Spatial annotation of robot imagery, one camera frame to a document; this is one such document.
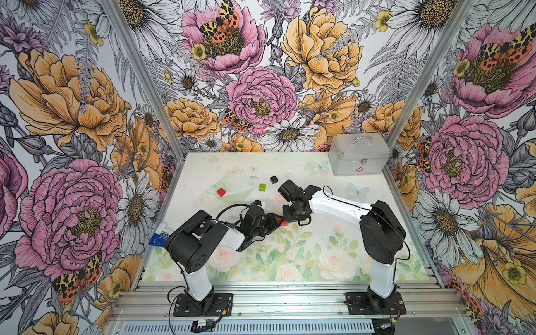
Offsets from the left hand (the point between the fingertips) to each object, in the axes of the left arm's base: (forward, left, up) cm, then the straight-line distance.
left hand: (282, 224), depth 93 cm
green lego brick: (+21, +9, -1) cm, 23 cm away
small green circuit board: (-35, +29, -4) cm, 46 cm away
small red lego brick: (+19, +29, -1) cm, 35 cm away
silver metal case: (+30, -38, +13) cm, 50 cm away
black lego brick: (+25, +3, 0) cm, 25 cm away
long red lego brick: (-2, -1, +5) cm, 5 cm away
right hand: (0, -4, +3) cm, 5 cm away
